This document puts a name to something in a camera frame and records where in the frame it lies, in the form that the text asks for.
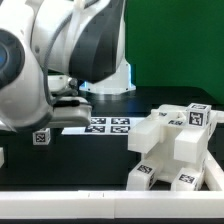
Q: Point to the white left fence piece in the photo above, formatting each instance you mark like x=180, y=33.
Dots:
x=1, y=157

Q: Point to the white chair back frame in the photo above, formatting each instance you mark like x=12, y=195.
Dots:
x=167, y=127

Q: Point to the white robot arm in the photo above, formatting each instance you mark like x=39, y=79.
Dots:
x=82, y=39

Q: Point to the white front fence bar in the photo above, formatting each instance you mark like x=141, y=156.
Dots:
x=111, y=204

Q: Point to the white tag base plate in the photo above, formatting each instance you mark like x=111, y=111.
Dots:
x=105, y=126

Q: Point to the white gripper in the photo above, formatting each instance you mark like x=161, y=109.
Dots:
x=71, y=112

